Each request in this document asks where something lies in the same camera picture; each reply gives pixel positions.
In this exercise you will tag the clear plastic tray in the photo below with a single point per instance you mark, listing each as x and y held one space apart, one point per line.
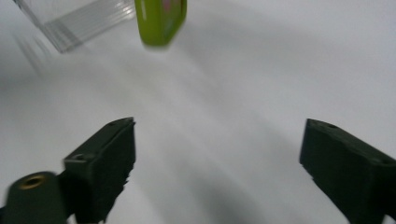
84 21

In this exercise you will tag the green cartoon phone case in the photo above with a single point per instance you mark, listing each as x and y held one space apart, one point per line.
155 25

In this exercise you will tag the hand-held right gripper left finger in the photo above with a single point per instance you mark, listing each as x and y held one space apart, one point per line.
102 165

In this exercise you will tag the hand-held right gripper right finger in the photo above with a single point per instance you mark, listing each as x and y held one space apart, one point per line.
351 174

